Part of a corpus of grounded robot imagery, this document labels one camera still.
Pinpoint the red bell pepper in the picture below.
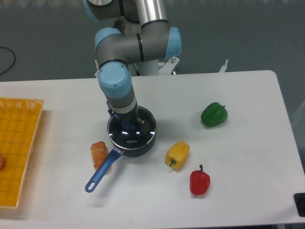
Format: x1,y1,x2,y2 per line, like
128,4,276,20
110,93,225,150
190,164,211,196

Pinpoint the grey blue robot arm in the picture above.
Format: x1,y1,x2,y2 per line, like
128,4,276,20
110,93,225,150
83,0,182,128

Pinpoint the dark blue saucepan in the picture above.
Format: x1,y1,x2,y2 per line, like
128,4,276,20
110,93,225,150
85,106,157,193

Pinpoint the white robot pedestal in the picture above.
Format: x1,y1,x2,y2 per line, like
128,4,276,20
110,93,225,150
94,56,229,78

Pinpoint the black device at table edge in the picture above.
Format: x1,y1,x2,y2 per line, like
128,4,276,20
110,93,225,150
294,193,305,217

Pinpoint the green bell pepper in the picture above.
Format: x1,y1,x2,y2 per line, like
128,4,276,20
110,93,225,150
201,102,228,127

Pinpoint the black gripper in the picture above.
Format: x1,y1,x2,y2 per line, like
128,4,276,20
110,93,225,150
107,101,150,134

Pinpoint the yellow bell pepper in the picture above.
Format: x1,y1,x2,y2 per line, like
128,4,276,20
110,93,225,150
164,141,190,171

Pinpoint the black cable on floor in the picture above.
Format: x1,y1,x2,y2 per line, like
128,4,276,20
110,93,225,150
0,46,16,75

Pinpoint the glass pot lid blue knob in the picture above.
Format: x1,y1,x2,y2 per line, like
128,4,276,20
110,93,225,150
107,106,157,150

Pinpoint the orange toy bread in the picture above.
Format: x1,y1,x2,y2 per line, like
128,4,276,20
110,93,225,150
90,141,108,171

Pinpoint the yellow woven basket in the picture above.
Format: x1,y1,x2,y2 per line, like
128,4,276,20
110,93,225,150
0,97,44,209

